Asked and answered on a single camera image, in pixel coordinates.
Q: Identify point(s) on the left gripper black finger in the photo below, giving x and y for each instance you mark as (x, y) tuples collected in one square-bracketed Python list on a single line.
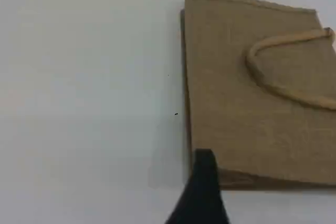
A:
[(202, 195)]

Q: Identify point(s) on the brown jute tote bag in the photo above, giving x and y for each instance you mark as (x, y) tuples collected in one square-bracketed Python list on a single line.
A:
[(249, 103)]

